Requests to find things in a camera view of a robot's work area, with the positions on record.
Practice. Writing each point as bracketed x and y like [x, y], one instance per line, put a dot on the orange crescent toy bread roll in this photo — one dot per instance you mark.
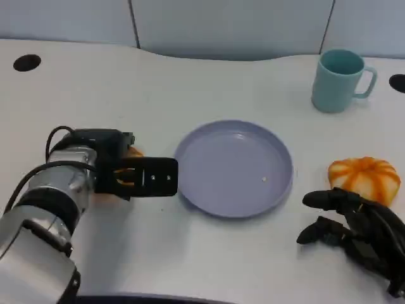
[136, 152]

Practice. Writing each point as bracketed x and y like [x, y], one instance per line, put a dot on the pale green mug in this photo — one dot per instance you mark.
[335, 85]

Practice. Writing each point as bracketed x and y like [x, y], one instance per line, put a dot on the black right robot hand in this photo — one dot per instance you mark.
[364, 228]

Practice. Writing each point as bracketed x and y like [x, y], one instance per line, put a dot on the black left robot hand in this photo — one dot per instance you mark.
[107, 145]

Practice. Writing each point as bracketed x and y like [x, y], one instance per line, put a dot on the orange white striped bread roll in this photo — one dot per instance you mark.
[360, 177]

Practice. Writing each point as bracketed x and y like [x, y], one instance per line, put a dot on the lilac plate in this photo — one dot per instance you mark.
[234, 168]

